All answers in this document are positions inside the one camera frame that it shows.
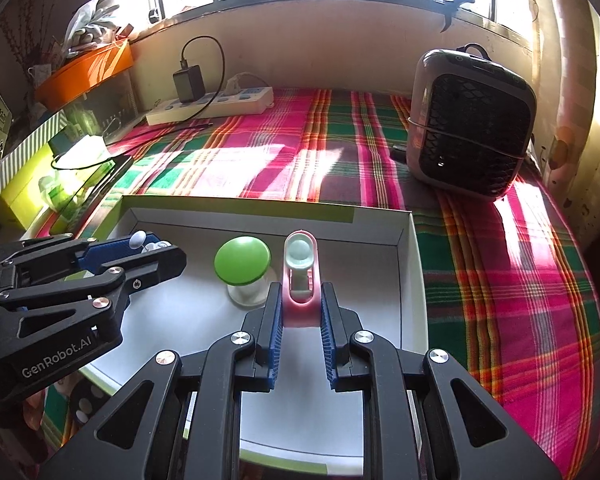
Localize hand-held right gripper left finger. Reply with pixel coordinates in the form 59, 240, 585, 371
40, 282, 284, 480

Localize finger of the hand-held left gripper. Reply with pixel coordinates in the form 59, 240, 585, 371
0, 231, 163, 287
0, 245, 188, 314

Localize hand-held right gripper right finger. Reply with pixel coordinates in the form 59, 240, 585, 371
320, 282, 563, 480

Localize pink case with clear lens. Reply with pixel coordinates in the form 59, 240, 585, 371
280, 230, 323, 328

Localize small white knob piece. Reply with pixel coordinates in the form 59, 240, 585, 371
129, 230, 173, 255

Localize white shallow cardboard box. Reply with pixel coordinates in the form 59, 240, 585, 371
77, 194, 428, 478

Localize black phone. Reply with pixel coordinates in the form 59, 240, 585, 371
50, 154, 133, 236

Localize green plastic packet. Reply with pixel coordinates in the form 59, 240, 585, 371
39, 170, 92, 212

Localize green lid glass jar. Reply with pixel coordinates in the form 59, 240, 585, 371
214, 236, 272, 307

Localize white tissue pack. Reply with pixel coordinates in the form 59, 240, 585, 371
55, 135, 113, 171

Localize lime green box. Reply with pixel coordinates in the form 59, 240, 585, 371
0, 145, 56, 226

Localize green white striped box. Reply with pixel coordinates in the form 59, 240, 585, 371
0, 110, 68, 196

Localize glass tank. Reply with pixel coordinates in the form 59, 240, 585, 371
65, 72, 141, 136

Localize orange tray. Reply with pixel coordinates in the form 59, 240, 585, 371
34, 40, 135, 111

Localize plaid blanket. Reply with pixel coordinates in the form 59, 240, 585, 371
40, 87, 600, 480

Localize white power strip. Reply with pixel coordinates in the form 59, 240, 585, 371
145, 85, 275, 127

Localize black charger adapter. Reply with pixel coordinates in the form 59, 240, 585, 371
173, 64, 207, 104

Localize white plug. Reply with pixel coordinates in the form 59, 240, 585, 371
225, 72, 271, 96

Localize bundle of plastic bags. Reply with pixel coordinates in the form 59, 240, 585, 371
62, 0, 121, 56

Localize dried red flower branches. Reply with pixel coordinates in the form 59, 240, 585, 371
0, 0, 56, 71

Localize grey portable fan heater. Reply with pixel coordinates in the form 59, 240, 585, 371
405, 42, 537, 202

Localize black window hook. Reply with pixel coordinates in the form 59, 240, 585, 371
440, 0, 476, 33

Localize black charger cable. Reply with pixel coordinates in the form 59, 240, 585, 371
179, 36, 227, 121

